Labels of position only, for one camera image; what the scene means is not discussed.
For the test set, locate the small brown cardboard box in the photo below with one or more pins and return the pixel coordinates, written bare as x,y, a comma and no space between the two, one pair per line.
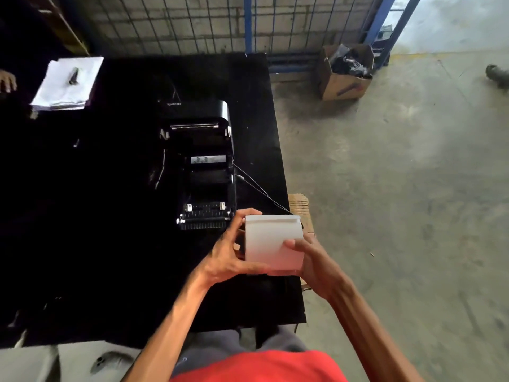
302,208

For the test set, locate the stack of white papers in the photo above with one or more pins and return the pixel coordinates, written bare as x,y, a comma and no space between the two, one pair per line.
67,84

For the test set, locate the person's left hand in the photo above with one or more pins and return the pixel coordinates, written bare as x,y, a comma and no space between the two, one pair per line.
222,256

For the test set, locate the person's right hand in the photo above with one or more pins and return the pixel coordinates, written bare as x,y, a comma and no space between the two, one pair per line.
316,264

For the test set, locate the white label paper roll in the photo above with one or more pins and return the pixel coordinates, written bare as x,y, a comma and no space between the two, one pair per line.
272,242

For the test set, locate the person's grey trousers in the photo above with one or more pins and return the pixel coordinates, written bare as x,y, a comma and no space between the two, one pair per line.
222,348

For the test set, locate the black label printer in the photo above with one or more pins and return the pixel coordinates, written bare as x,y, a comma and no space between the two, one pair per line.
205,167

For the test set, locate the person's right thumb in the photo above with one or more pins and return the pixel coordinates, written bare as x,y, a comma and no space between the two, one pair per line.
294,245

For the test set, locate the person's left thumb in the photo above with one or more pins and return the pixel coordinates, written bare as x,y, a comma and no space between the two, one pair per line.
254,267

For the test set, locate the person's right forearm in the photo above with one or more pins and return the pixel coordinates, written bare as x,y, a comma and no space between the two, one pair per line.
373,338

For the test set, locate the black plastic bags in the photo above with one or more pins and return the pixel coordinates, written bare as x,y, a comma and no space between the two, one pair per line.
352,61

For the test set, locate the blue metal rack frame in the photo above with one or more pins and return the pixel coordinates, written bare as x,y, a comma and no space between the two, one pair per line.
318,31

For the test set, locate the person's red shirt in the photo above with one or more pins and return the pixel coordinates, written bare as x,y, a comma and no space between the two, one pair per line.
260,368

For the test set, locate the person's left forearm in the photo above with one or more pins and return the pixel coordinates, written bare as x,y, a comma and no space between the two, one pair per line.
171,326

